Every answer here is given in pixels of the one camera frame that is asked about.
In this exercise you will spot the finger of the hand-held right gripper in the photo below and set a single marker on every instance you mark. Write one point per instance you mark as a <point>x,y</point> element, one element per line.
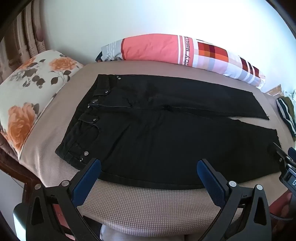
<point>280,151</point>

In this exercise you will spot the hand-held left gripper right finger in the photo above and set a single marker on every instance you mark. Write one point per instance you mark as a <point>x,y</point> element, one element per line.
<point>208,178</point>

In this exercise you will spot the dark striped cloth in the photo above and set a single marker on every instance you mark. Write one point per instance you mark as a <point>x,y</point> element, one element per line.
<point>286,111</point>

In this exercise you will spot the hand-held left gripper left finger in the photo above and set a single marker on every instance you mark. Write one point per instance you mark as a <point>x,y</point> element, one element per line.
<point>89,176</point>

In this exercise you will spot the floral white orange pillow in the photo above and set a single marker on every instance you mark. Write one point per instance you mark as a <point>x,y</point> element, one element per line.
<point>23,92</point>

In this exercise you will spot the wooden bed frame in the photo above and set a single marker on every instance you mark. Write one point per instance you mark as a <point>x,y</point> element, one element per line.
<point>13,169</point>

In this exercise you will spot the beige waffle blanket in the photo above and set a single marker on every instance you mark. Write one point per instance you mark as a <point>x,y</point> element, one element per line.
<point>150,208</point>

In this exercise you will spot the coral patchwork pillow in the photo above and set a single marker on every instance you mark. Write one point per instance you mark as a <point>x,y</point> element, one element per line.
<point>150,48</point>

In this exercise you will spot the black pants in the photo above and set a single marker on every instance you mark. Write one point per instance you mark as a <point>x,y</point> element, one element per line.
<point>161,139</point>

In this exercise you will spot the red cloth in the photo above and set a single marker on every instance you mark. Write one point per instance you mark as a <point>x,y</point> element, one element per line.
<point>283,201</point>

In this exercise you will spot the beige patterned curtain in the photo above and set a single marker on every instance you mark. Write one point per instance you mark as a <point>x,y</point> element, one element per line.
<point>23,34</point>

